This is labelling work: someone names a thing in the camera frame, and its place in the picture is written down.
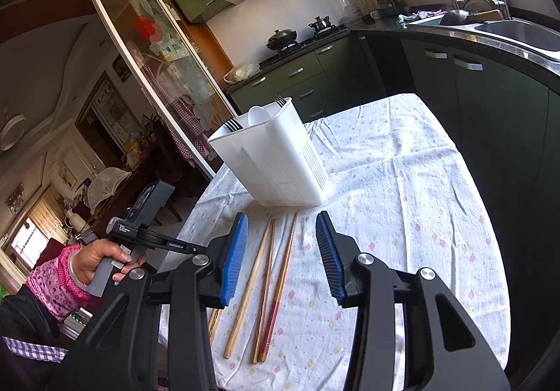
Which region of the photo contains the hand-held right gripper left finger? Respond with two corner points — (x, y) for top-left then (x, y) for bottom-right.
(48, 212), (249, 391)

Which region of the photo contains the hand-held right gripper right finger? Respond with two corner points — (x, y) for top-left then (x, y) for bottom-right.
(315, 211), (511, 391)

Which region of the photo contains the white plastic utensil holder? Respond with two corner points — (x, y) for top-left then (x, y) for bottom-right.
(206, 97), (328, 207)

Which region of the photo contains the white plastic spoon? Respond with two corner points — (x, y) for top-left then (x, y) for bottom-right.
(247, 105), (272, 127)

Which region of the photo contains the person's left forearm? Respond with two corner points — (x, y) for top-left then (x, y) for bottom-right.
(24, 244), (93, 322)

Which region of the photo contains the person's left hand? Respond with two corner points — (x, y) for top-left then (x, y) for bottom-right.
(70, 239), (149, 287)

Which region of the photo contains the dark wooden chair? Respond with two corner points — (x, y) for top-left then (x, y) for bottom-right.
(151, 124), (207, 222)

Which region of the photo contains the white lace food cover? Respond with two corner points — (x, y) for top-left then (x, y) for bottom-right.
(86, 166), (132, 213)

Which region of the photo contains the white floral tablecloth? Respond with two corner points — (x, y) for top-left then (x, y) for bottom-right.
(157, 92), (511, 391)

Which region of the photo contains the red checked apron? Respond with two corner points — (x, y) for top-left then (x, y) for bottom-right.
(140, 63), (211, 169)

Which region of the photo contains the door poster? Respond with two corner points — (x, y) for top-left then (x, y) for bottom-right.
(89, 79), (141, 143)

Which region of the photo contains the sliding glass door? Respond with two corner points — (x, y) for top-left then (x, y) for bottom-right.
(86, 0), (239, 180)

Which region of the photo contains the white plastic bag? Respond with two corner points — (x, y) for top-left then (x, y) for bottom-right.
(223, 61), (260, 85)

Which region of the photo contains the round ceiling lamp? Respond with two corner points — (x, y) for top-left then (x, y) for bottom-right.
(0, 113), (28, 151)

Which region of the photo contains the person's purple checked clothing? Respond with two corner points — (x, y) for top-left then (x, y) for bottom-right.
(0, 286), (86, 391)

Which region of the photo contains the black wok with lid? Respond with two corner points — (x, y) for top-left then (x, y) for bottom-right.
(265, 28), (299, 51)

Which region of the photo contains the gas stove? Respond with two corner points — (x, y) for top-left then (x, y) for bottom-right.
(258, 23), (351, 64)

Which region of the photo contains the crumpled dish cloth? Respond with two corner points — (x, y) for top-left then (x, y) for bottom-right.
(396, 10), (439, 27)

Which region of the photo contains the black pan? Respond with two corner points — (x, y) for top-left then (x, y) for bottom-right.
(438, 9), (504, 27)

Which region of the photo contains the dark stone countertop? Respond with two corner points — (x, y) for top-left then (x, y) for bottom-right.
(225, 19), (560, 88)

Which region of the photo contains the steel sink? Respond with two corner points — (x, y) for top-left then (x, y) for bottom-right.
(475, 19), (560, 58)

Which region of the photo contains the silver bracelet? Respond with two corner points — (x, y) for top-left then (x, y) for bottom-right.
(67, 247), (92, 292)

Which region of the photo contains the dark wall poster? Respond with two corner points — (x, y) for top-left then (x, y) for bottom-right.
(112, 54), (132, 81)

